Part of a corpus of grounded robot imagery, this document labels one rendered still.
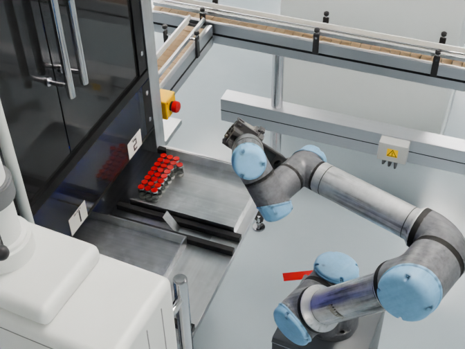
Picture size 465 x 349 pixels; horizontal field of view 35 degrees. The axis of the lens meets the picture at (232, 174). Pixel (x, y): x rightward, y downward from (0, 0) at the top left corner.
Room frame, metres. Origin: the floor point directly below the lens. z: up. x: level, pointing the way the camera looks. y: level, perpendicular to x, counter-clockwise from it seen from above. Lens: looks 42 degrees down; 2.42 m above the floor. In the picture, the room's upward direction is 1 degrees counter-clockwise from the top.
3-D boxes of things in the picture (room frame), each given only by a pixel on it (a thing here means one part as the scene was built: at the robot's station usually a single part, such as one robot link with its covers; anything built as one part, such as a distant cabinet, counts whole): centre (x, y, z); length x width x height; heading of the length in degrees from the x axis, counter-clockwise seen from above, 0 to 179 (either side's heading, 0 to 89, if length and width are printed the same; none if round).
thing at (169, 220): (1.48, 0.13, 0.91); 0.14 x 0.03 x 0.06; 69
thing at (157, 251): (1.38, 0.34, 0.90); 0.34 x 0.26 x 0.04; 68
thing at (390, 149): (2.30, -0.67, 0.50); 0.12 x 0.05 x 0.09; 68
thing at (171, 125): (2.01, 0.26, 0.87); 0.14 x 0.13 x 0.02; 68
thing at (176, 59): (2.29, 0.25, 0.92); 0.69 x 0.15 x 0.16; 158
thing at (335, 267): (1.23, -0.26, 0.96); 0.13 x 0.12 x 0.14; 139
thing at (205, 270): (1.52, 0.21, 0.87); 0.70 x 0.48 x 0.02; 158
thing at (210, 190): (1.66, 0.11, 0.90); 0.34 x 0.26 x 0.04; 68
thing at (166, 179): (1.70, 0.21, 0.90); 0.18 x 0.02 x 0.05; 158
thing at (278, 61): (2.56, -0.20, 0.46); 0.09 x 0.09 x 0.77; 68
